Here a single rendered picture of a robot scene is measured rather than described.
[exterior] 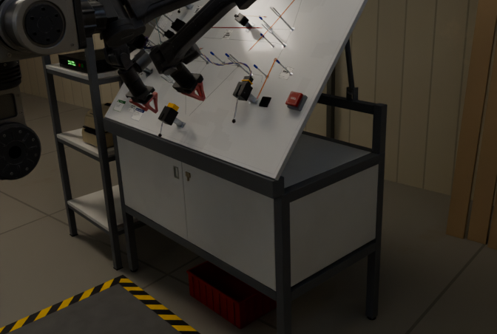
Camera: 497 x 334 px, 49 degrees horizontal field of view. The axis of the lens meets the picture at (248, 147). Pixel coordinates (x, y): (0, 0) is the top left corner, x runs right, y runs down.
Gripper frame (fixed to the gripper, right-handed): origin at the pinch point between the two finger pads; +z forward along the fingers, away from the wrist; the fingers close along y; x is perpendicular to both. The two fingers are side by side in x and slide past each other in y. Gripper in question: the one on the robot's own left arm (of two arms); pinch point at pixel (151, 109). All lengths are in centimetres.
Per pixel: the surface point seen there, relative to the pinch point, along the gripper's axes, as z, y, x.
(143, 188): 54, 39, 5
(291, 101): 7, -49, -22
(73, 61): 8, 91, -26
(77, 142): 47, 100, -4
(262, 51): 5.0, -21.1, -44.1
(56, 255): 96, 111, 43
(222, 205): 40.7, -20.3, 6.8
